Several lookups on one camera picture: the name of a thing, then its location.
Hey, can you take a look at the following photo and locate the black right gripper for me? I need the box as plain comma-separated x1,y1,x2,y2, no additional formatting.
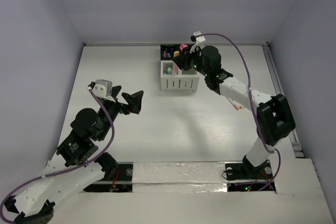
172,44,209,77

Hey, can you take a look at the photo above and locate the orange pink pastel highlighter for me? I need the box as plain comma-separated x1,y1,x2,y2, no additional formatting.
172,51,180,75

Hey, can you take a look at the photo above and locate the pink glue stick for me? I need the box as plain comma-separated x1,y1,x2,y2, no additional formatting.
179,44,188,52

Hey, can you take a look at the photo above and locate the long green highlighter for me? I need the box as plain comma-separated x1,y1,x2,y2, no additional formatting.
163,68,173,75

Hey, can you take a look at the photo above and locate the pink-capped white pen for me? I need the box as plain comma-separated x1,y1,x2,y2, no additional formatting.
227,98,242,111

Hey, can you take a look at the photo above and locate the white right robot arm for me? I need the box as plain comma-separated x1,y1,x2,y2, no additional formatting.
173,44,296,178

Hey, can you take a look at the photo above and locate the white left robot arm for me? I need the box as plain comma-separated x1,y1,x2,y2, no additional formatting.
1,81,144,223

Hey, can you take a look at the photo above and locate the white four-slot pen organizer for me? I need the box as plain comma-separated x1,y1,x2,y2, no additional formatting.
160,44,199,92

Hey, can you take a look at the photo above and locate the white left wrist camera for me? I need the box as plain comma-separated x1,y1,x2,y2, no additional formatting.
87,79,116,102

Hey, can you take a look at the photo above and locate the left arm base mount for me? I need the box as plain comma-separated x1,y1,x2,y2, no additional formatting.
84,163,133,193

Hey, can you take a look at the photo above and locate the aluminium rail right edge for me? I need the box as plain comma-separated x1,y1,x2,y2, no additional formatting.
262,42,305,158

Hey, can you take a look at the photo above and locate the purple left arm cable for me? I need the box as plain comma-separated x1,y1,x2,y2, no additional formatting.
0,90,116,222

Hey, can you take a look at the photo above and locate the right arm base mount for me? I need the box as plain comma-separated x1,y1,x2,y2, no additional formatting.
222,162,276,192

